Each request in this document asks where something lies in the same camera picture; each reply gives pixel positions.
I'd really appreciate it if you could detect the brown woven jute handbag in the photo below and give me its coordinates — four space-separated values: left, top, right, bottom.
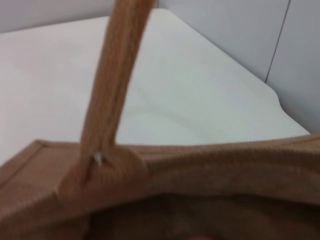
0 0 320 240

